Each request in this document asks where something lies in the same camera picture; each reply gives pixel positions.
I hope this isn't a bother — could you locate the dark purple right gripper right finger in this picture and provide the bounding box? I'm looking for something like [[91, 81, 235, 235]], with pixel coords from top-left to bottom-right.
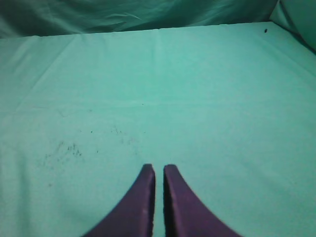
[[163, 164, 240, 237]]

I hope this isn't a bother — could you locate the green backdrop curtain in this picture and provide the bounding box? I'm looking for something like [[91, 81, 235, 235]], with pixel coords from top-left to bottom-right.
[[0, 0, 316, 56]]

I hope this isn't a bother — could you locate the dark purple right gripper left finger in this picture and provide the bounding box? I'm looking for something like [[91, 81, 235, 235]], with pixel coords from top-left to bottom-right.
[[84, 164, 156, 237]]

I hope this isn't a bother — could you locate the green table cloth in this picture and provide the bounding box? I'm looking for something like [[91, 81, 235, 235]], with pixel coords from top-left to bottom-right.
[[0, 22, 316, 237]]

